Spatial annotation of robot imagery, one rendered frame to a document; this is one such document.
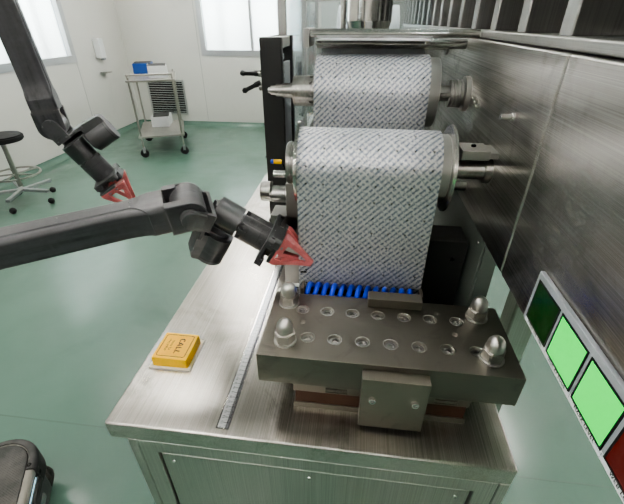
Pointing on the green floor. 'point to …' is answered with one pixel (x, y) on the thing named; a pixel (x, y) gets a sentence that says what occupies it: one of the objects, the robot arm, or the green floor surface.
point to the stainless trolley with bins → (142, 72)
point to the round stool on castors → (11, 165)
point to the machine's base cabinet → (291, 480)
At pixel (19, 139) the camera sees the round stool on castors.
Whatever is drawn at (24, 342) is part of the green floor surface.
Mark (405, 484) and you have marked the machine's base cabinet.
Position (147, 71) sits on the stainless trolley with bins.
